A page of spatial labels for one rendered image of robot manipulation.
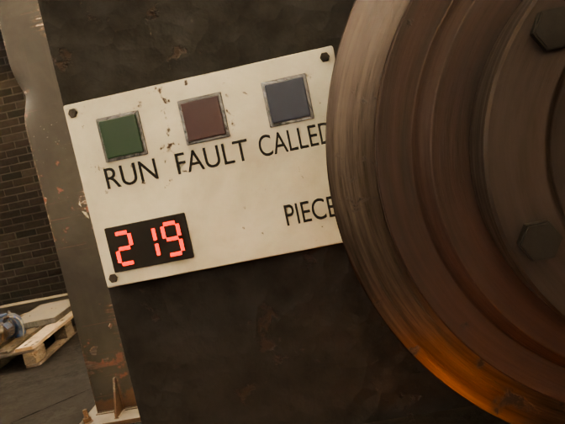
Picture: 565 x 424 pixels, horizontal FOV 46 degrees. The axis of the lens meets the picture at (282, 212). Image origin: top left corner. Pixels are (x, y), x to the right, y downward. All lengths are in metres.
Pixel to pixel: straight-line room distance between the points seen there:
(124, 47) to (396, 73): 0.30
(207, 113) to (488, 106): 0.30
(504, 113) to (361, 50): 0.13
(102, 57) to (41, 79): 2.64
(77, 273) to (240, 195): 2.73
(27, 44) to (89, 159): 2.70
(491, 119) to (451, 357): 0.20
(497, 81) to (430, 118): 0.06
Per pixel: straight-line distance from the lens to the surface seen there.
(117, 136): 0.65
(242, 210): 0.64
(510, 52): 0.42
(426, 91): 0.47
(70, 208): 3.30
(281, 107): 0.62
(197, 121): 0.63
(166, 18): 0.67
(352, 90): 0.49
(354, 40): 0.50
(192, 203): 0.64
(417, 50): 0.48
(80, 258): 3.32
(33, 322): 5.40
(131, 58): 0.68
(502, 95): 0.42
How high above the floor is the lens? 1.17
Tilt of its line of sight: 7 degrees down
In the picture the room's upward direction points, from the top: 12 degrees counter-clockwise
